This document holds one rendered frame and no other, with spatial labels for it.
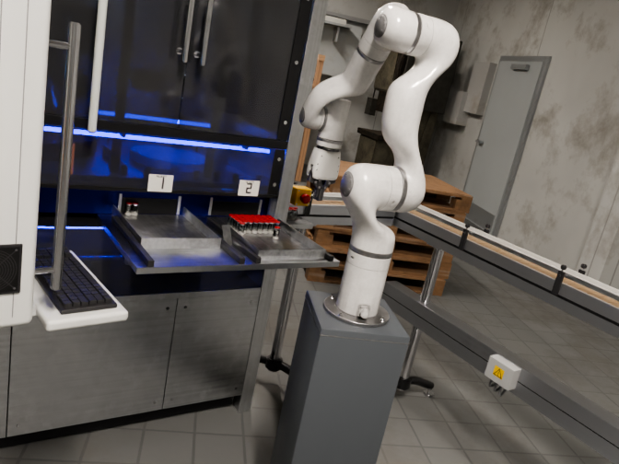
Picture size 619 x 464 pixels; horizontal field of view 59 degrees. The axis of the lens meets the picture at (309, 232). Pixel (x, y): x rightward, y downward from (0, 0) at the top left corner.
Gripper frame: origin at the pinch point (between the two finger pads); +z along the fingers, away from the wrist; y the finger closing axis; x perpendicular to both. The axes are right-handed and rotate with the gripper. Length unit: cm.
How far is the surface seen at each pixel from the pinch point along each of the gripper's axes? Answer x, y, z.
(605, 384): 6, -241, 110
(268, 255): 2.2, 16.2, 20.6
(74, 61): 18, 81, -30
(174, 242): -8.9, 43.6, 20.2
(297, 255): 2.3, 5.3, 20.8
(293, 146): -34.9, -9.1, -9.2
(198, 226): -27.2, 28.4, 20.9
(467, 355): 14, -85, 64
